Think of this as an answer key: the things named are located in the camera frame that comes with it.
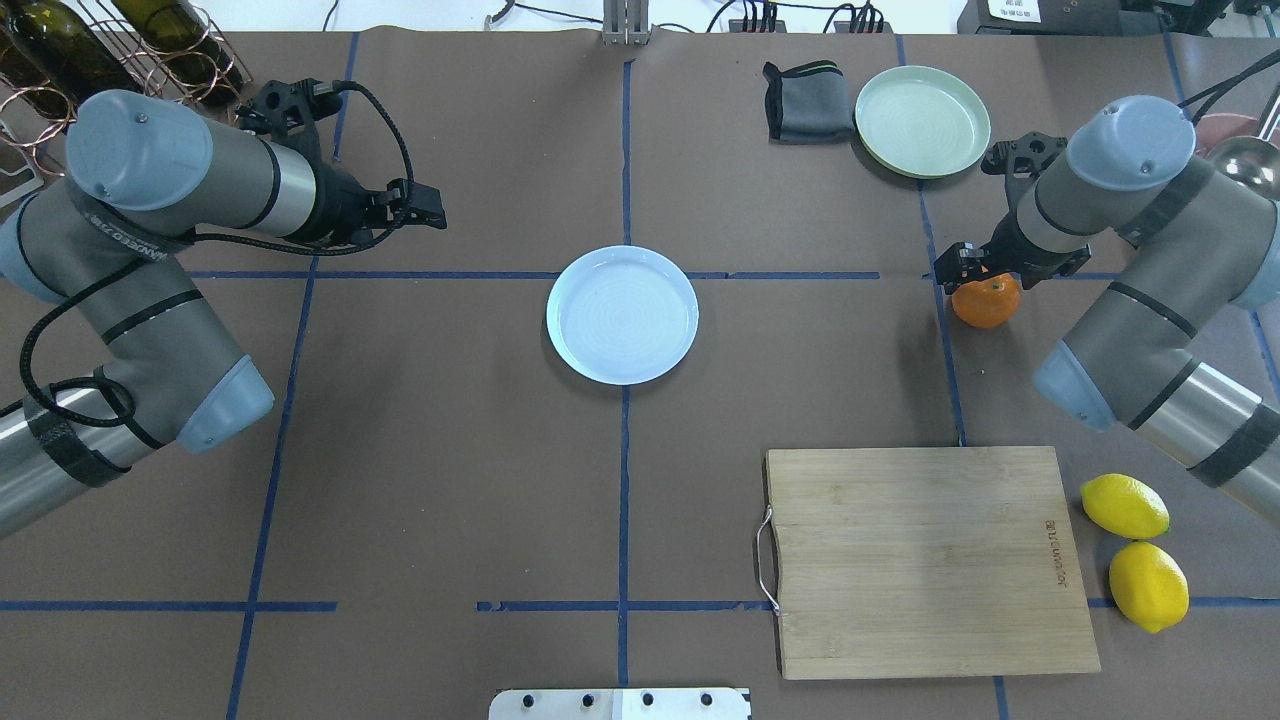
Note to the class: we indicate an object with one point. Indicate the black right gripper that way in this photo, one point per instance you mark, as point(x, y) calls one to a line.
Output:
point(1019, 249)

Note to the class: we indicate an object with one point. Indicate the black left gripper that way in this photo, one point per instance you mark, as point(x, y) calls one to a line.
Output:
point(341, 204)

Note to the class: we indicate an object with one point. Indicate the orange mandarin fruit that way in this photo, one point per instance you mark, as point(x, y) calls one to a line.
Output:
point(988, 303)

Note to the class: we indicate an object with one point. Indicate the light blue plate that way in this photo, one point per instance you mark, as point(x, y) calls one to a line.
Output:
point(622, 315)

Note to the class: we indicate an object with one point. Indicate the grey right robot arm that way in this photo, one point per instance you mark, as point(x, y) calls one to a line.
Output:
point(1201, 241)

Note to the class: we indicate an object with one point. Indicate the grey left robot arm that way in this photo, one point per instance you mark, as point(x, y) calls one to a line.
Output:
point(131, 357)

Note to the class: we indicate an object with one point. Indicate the light green plate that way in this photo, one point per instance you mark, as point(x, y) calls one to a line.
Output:
point(922, 122)

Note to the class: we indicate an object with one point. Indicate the grey folded cloth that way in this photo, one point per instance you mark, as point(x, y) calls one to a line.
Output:
point(809, 104)

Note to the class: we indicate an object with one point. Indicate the pink plastic bowl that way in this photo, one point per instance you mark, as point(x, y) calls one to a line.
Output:
point(1215, 128)

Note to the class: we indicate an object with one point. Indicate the yellow lemon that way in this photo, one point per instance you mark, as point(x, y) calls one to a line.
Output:
point(1148, 587)
point(1125, 506)

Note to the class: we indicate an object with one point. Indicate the dark green wine bottle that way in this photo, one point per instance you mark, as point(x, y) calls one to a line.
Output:
point(185, 44)
point(59, 42)

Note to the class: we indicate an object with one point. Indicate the bamboo cutting board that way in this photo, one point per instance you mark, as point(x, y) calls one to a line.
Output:
point(929, 562)

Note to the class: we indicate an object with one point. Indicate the metal ice scoop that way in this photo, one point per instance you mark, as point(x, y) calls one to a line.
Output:
point(1252, 160)

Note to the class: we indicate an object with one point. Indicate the copper wire bottle rack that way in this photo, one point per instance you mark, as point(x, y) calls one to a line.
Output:
point(36, 115)

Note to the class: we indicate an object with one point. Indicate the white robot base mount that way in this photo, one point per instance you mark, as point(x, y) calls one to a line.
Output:
point(623, 703)

